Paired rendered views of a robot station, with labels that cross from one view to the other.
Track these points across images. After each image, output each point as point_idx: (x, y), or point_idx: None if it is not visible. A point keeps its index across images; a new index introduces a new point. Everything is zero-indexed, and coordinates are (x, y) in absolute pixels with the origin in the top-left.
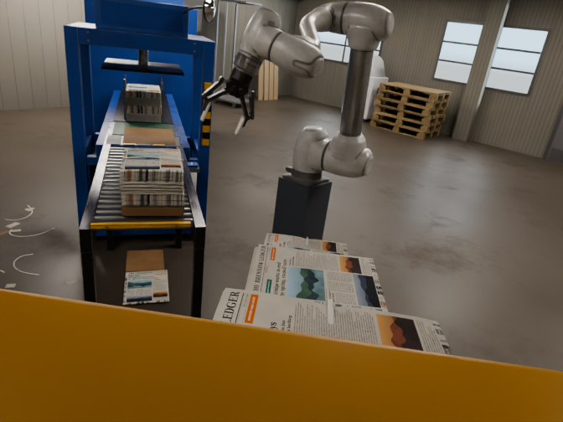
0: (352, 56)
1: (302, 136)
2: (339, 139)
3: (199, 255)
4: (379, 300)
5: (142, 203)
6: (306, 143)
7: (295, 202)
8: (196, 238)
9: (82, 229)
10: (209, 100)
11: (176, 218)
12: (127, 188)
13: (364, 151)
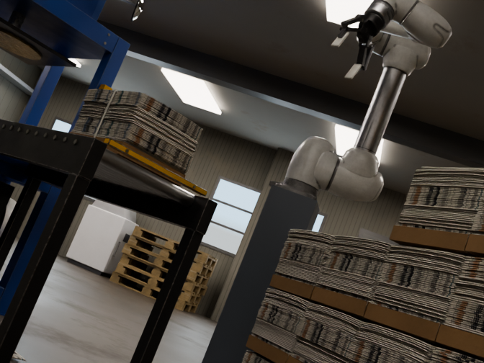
0: (390, 73)
1: (313, 142)
2: (360, 152)
3: (195, 243)
4: None
5: (148, 146)
6: (317, 150)
7: (292, 216)
8: (203, 214)
9: (99, 140)
10: (349, 29)
11: None
12: (142, 119)
13: (379, 172)
